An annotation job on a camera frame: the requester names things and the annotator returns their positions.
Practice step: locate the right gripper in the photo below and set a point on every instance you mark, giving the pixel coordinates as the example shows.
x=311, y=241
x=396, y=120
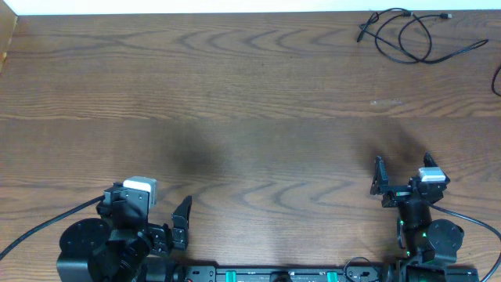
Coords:
x=398, y=193

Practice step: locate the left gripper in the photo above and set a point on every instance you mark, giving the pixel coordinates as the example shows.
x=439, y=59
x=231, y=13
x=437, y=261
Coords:
x=163, y=240

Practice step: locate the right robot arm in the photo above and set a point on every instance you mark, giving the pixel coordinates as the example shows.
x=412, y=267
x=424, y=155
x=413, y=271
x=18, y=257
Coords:
x=427, y=241

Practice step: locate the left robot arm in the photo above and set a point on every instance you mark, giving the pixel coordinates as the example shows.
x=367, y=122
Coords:
x=121, y=244

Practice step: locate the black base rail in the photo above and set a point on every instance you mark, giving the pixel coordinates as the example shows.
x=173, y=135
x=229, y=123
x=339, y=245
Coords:
x=355, y=270

